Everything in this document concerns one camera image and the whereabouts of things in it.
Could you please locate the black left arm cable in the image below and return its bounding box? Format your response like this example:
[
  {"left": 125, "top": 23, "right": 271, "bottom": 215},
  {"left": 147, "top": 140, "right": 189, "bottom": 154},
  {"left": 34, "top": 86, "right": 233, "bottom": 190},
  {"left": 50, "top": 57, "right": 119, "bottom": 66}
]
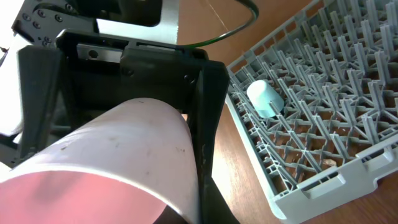
[{"left": 177, "top": 0, "right": 259, "bottom": 49}]

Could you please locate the pink plastic cup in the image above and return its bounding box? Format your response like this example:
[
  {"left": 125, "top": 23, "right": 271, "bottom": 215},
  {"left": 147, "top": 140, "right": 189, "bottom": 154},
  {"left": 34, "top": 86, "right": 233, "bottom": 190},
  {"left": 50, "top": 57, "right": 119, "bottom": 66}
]
[{"left": 1, "top": 98, "right": 201, "bottom": 223}]

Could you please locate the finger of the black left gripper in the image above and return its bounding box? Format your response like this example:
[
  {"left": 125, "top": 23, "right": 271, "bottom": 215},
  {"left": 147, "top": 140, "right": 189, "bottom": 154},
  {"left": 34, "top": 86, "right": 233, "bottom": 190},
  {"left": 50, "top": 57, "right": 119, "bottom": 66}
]
[{"left": 188, "top": 61, "right": 238, "bottom": 223}]

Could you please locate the light blue plastic cup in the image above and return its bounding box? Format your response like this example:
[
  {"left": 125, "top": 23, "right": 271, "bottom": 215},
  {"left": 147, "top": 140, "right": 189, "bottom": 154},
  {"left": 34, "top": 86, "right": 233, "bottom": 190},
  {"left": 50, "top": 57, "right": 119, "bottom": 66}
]
[{"left": 247, "top": 80, "right": 284, "bottom": 118}]

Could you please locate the grey plastic dishwasher rack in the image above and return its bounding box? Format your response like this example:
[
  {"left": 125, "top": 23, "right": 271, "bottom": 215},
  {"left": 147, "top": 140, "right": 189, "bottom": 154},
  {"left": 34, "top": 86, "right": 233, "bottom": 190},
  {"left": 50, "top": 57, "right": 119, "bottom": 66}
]
[{"left": 226, "top": 0, "right": 397, "bottom": 223}]

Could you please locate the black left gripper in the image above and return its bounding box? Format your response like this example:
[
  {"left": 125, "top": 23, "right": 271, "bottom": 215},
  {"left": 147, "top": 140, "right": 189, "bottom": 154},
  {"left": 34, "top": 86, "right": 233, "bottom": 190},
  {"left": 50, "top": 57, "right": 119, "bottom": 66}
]
[{"left": 12, "top": 1, "right": 212, "bottom": 159}]

